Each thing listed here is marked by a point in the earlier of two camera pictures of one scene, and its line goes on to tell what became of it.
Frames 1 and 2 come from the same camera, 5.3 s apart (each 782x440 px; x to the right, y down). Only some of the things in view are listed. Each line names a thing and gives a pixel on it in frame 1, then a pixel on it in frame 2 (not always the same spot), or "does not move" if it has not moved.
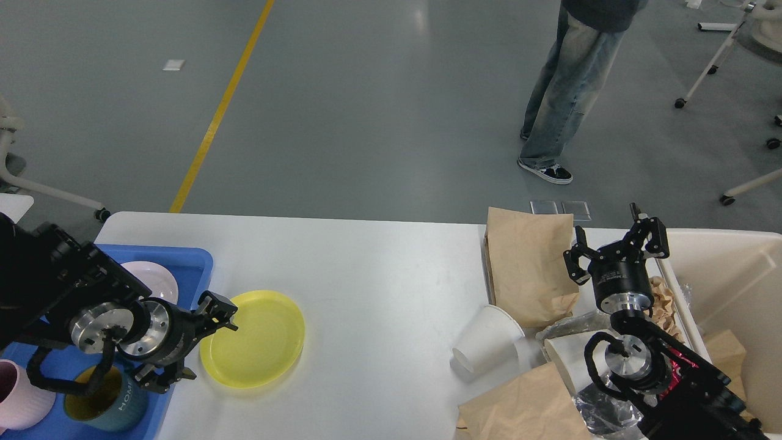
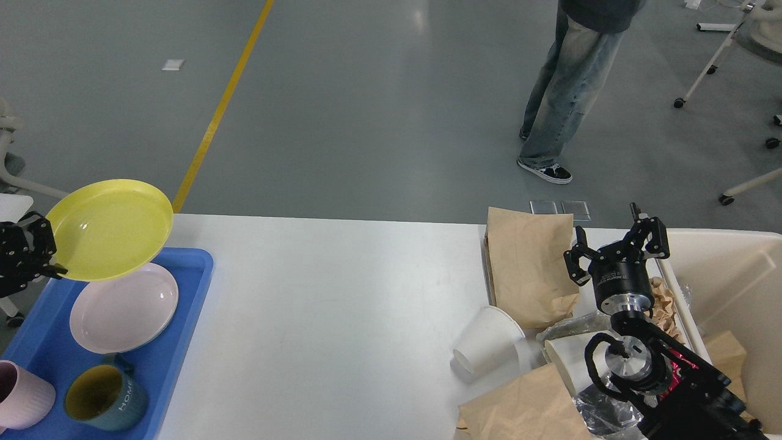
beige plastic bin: (729, 280) does not move
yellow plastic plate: (267, 344) → (107, 228)
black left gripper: (159, 333) → (18, 264)
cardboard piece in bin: (727, 355) does not move
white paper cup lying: (490, 340) does not move
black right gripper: (620, 275) does not move
